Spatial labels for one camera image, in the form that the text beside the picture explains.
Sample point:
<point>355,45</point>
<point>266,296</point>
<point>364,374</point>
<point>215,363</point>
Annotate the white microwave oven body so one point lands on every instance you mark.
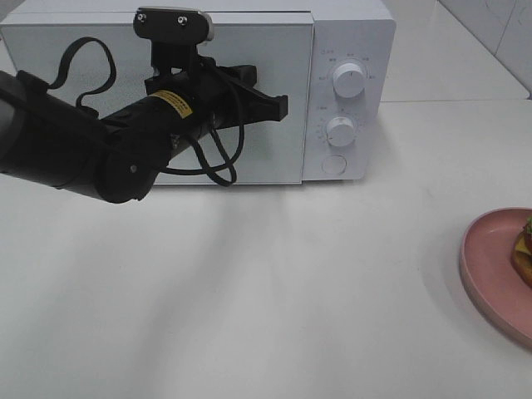
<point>362,31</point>

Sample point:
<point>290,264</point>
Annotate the white timer knob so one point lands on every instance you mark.
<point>341,131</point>

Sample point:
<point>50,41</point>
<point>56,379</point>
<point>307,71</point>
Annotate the burger with lettuce and cheese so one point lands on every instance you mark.
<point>521,254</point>

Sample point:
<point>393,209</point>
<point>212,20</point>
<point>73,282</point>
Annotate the pink round plate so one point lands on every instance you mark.
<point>488,276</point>

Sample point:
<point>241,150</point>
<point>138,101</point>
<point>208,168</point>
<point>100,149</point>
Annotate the round white door button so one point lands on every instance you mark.
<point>334,165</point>

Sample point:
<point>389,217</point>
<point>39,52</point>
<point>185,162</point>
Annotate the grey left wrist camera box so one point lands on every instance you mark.
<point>179,26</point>

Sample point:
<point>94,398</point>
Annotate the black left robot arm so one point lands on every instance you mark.
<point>117,158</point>

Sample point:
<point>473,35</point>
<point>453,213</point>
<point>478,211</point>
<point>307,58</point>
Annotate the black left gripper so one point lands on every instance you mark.
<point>191,96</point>

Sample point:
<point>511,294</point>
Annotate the upper white power knob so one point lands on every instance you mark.
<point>348,79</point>

